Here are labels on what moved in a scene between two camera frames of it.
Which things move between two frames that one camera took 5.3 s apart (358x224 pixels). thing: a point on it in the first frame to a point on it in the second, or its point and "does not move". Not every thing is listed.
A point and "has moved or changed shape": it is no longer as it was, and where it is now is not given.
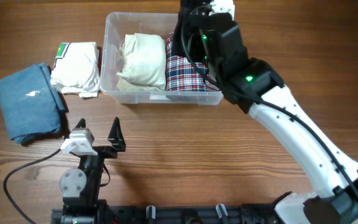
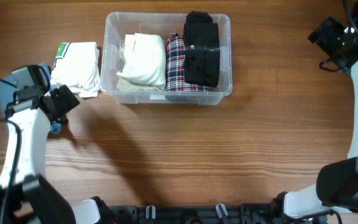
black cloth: [178, 48] has moved or changed shape
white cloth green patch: [76, 69] does not move
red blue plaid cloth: [183, 74] does not move
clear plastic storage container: [145, 60] does not move
